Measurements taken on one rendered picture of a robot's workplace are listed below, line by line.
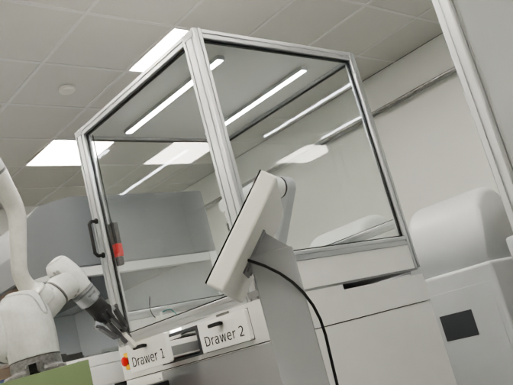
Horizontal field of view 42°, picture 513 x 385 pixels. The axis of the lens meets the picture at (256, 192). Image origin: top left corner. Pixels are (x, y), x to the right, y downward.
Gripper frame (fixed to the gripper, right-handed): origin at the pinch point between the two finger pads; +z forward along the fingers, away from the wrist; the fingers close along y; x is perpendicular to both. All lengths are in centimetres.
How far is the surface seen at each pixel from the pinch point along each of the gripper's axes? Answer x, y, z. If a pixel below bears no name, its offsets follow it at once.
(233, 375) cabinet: -29.0, 5.1, 30.7
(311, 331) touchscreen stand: -102, -14, 8
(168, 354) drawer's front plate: -14.1, 0.3, 11.1
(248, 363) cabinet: -39.1, 6.8, 28.4
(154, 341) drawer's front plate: -7.0, 3.8, 6.1
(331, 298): -55, 43, 36
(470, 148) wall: 25, 334, 124
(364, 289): -55, 60, 47
